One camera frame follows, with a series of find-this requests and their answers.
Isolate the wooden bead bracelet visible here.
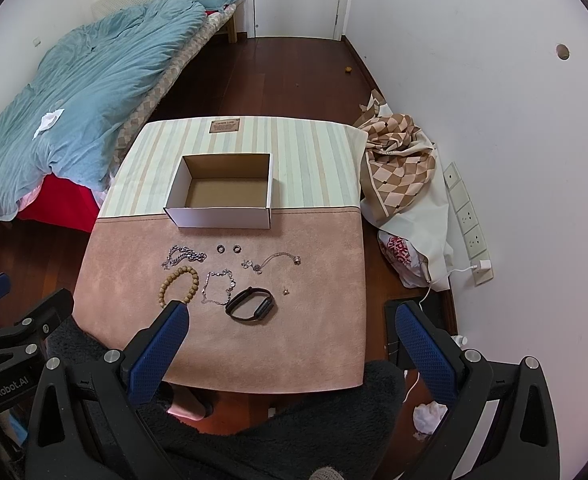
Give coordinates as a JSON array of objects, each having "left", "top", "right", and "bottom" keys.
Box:
[{"left": 157, "top": 264, "right": 201, "bottom": 310}]

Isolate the chunky silver chain bracelet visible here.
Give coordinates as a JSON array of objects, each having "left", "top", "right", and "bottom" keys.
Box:
[{"left": 160, "top": 244, "right": 208, "bottom": 271}]

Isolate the silver blue stone bracelet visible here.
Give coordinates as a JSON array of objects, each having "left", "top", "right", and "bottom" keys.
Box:
[{"left": 200, "top": 268, "right": 238, "bottom": 308}]

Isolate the black smart band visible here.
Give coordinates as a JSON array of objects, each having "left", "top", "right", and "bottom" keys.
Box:
[{"left": 224, "top": 287, "right": 277, "bottom": 324}]

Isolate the crumpled white tissue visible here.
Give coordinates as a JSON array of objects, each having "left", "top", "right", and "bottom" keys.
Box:
[{"left": 412, "top": 401, "right": 448, "bottom": 441}]

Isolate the red white plastic bag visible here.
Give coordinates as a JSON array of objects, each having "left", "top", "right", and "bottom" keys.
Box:
[{"left": 378, "top": 230, "right": 430, "bottom": 288}]

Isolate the pink and striped table mat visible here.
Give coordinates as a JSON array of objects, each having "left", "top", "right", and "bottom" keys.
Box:
[{"left": 73, "top": 117, "right": 367, "bottom": 393}]

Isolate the white cardboard box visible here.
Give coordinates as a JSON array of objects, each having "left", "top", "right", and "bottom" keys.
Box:
[{"left": 164, "top": 153, "right": 273, "bottom": 230}]

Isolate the checkered brown beige cloth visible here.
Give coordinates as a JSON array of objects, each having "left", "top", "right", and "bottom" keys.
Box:
[{"left": 355, "top": 90, "right": 436, "bottom": 222}]

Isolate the brown label patch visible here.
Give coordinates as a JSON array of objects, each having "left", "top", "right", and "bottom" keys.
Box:
[{"left": 209, "top": 117, "right": 241, "bottom": 133}]

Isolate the light blue duvet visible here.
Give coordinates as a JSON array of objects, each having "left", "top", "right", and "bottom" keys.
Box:
[{"left": 0, "top": 0, "right": 236, "bottom": 221}]

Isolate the checkered beige mattress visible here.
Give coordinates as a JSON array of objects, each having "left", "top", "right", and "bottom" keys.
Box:
[{"left": 110, "top": 3, "right": 236, "bottom": 174}]

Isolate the white charger cable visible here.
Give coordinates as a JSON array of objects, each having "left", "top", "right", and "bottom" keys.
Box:
[{"left": 400, "top": 263, "right": 478, "bottom": 406}]

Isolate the white wall power strip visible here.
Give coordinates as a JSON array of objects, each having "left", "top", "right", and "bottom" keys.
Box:
[{"left": 443, "top": 162, "right": 494, "bottom": 286}]

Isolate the thin silver pendant necklace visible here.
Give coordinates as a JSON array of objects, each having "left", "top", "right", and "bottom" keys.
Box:
[{"left": 240, "top": 250, "right": 303, "bottom": 276}]

